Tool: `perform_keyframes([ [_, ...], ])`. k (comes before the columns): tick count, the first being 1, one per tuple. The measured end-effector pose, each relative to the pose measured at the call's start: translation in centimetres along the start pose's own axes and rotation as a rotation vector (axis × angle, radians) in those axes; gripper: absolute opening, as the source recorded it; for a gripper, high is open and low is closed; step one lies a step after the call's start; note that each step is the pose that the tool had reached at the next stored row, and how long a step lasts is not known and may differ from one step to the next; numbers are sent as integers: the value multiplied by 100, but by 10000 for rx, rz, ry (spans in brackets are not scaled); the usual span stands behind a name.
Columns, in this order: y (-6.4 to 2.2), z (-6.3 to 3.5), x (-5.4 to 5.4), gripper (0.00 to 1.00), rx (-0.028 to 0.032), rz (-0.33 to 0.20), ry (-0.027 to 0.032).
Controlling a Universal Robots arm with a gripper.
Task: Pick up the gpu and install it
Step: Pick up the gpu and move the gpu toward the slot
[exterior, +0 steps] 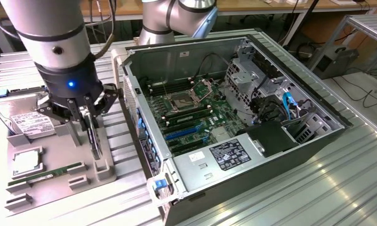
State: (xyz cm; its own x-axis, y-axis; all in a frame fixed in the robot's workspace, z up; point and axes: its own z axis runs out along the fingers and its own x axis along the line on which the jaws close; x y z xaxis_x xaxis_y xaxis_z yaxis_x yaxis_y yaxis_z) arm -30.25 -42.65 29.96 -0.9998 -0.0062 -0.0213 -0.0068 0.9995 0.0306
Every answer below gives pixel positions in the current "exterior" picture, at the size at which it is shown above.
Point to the grey parts rack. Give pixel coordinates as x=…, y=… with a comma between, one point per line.
x=66, y=153

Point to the metal disk bay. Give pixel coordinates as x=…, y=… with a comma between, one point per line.
x=251, y=77

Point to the blue expansion slot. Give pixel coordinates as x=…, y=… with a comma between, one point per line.
x=186, y=133

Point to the aluminium frame table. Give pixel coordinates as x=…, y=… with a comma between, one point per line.
x=364, y=28

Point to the green RAM stick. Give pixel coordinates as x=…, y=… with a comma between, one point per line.
x=47, y=174

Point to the metal socket cover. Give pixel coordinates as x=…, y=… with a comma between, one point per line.
x=203, y=87

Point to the silver CPU chip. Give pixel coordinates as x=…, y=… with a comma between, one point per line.
x=27, y=163

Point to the green motherboard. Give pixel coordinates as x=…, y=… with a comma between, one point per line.
x=207, y=122

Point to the CPU socket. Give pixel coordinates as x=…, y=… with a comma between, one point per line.
x=180, y=101

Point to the black box device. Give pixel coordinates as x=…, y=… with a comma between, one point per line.
x=336, y=63

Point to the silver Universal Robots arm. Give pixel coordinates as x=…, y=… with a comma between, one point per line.
x=50, y=28

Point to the grey power supply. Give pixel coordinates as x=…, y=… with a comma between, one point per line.
x=214, y=162

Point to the wooden desk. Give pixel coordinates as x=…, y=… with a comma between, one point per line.
x=269, y=7

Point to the silver hard disk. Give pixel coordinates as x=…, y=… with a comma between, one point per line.
x=26, y=117

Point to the open black PC case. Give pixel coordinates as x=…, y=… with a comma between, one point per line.
x=301, y=150

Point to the blue case latch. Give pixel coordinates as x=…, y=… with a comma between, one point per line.
x=159, y=184

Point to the black fan shroud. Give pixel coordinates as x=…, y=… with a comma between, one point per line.
x=269, y=139

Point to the installed RAM stick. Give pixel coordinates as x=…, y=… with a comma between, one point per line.
x=187, y=117

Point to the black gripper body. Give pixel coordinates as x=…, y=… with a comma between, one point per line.
x=72, y=77

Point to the thin locking lever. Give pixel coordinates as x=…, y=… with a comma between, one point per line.
x=166, y=91

